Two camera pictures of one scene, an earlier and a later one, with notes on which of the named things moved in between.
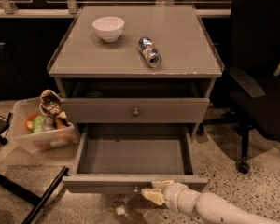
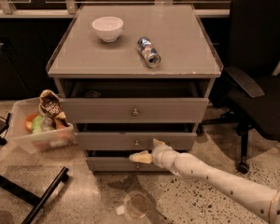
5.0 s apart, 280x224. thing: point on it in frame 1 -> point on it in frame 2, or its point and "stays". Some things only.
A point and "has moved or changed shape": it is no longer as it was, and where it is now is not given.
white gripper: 172,193 -> 158,154
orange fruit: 29,121 stays
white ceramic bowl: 109,27 stays
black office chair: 255,100 stays
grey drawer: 121,159 has moved or changed shape
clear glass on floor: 136,207 stays
